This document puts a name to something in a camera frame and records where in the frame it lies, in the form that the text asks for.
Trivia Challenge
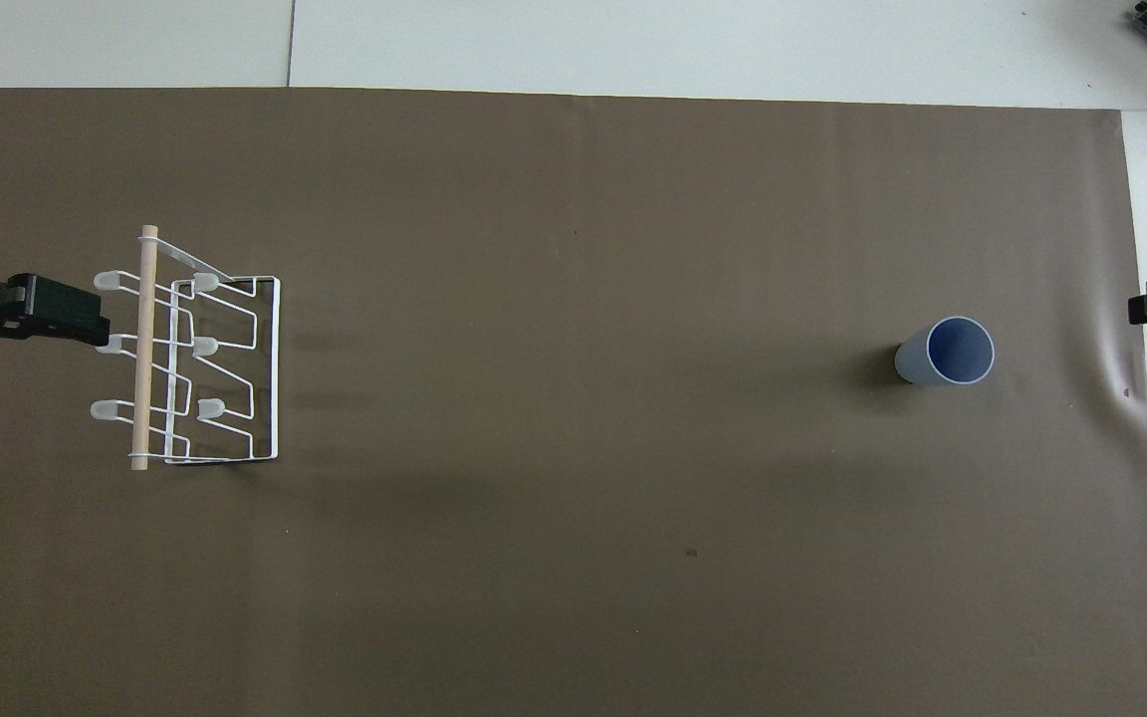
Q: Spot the blue-grey cup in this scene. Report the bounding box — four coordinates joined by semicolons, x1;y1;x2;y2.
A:
894;316;996;388

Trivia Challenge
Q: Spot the white wire cup holder rack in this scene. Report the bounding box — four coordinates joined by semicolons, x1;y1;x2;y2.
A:
91;225;282;471

